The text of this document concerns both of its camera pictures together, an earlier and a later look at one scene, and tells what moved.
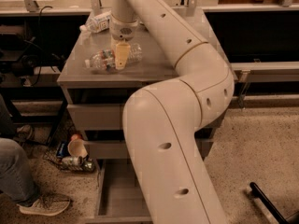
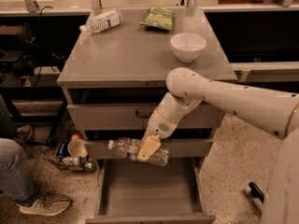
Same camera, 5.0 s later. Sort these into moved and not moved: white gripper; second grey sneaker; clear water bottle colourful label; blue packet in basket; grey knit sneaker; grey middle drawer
Moved: white gripper; clear water bottle colourful label
Not moved: grey middle drawer; grey knit sneaker; blue packet in basket; second grey sneaker
